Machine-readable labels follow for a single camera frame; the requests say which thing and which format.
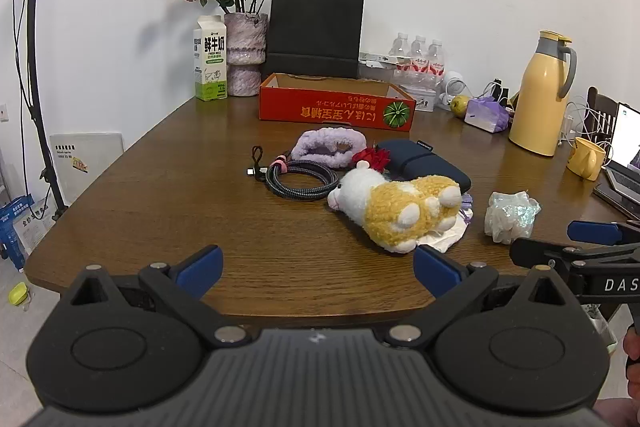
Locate flat white carton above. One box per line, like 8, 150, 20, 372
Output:
358, 52, 402, 69

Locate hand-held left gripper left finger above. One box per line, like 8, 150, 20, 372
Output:
62, 244, 251, 350

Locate yellow mug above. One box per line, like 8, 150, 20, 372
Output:
566, 137, 607, 182

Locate braided charging cable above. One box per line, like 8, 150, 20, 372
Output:
245, 146, 344, 200

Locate white printed bag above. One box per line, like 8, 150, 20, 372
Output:
12, 204, 52, 254

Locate black paper bag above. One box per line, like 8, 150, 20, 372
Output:
264, 0, 366, 81

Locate white round desk gadget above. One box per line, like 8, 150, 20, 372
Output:
442, 71, 469, 100

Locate dark navy pouch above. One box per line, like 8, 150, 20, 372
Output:
375, 138, 473, 198

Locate purple tissue pack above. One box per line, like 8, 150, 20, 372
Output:
464, 97, 511, 134

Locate purple fluffy headband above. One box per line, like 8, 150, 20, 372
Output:
291, 128, 368, 170

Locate blue package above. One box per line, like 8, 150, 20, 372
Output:
0, 196, 36, 271

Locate grey laptop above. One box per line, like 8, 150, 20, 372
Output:
592, 103, 640, 219

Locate white paper napkin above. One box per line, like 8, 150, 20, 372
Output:
414, 206, 472, 254

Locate white green milk carton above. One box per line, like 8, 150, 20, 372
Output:
193, 15, 229, 102

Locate white and yellow plush toy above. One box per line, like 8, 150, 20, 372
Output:
327, 166, 463, 254

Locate clear plastic wrap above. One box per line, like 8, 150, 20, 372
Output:
484, 190, 542, 244

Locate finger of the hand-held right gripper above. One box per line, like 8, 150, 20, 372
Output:
510, 237, 640, 279
567, 220, 640, 248

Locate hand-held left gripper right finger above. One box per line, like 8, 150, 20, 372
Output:
384, 244, 577, 351

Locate yellow thermos jug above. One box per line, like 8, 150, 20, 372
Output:
509, 30, 579, 157

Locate white flat panel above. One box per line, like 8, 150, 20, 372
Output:
49, 132, 125, 206

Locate red cardboard box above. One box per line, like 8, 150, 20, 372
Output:
259, 73, 417, 134

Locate yellow green pear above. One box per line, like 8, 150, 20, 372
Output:
450, 95, 474, 119

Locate white printed tin box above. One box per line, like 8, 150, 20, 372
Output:
412, 86, 453, 112

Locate white charging cables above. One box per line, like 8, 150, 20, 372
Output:
561, 96, 617, 150

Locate purple mottled vase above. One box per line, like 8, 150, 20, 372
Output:
223, 12, 269, 98

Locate dark wooden chair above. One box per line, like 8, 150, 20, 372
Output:
586, 87, 622, 142

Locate red flower hair clip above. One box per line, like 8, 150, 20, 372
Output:
351, 147, 392, 170

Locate person's right hand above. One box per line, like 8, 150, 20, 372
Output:
622, 326, 640, 388

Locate yellow green plastic case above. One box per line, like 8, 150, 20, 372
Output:
9, 282, 31, 307

